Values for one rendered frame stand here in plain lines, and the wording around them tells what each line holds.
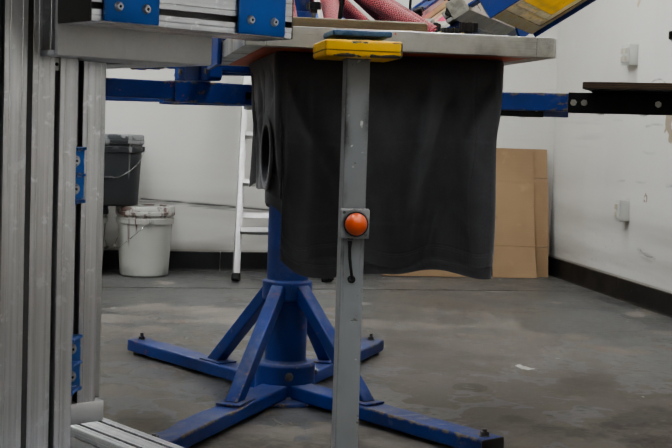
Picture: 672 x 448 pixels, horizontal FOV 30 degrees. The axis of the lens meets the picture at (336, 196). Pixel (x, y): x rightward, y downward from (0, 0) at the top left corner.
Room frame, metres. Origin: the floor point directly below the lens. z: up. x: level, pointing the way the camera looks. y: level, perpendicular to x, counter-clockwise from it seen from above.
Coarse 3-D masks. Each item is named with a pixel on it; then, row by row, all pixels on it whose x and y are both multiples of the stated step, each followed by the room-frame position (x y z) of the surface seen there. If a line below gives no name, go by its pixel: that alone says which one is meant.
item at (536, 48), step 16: (304, 32) 2.28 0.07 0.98; (320, 32) 2.28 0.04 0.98; (400, 32) 2.31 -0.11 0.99; (416, 32) 2.31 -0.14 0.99; (432, 32) 2.32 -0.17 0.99; (224, 48) 2.68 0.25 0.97; (240, 48) 2.36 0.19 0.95; (256, 48) 2.34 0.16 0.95; (304, 48) 2.30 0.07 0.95; (416, 48) 2.31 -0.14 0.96; (432, 48) 2.32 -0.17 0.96; (448, 48) 2.32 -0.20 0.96; (464, 48) 2.33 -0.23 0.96; (480, 48) 2.33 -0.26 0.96; (496, 48) 2.34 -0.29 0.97; (512, 48) 2.34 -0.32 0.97; (528, 48) 2.35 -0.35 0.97; (544, 48) 2.36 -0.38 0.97; (224, 64) 2.98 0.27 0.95; (512, 64) 2.61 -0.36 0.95
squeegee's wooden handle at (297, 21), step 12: (300, 24) 2.87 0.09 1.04; (312, 24) 2.88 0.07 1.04; (324, 24) 2.88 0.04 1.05; (336, 24) 2.89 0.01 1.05; (348, 24) 2.89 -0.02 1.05; (360, 24) 2.89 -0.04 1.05; (372, 24) 2.90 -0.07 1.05; (384, 24) 2.90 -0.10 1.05; (396, 24) 2.91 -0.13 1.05; (408, 24) 2.91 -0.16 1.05; (420, 24) 2.92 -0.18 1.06
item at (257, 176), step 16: (256, 64) 2.67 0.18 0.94; (272, 64) 2.41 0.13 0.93; (256, 80) 2.68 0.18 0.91; (272, 80) 2.44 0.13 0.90; (256, 96) 2.69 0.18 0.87; (272, 96) 2.44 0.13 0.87; (256, 112) 2.70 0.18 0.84; (272, 112) 2.42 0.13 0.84; (256, 128) 2.80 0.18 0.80; (272, 128) 2.42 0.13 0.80; (256, 144) 2.75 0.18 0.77; (272, 144) 2.40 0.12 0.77; (256, 160) 2.74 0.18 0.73; (272, 160) 2.40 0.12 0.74; (256, 176) 2.74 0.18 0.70; (272, 176) 2.43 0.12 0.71; (272, 192) 2.44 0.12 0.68
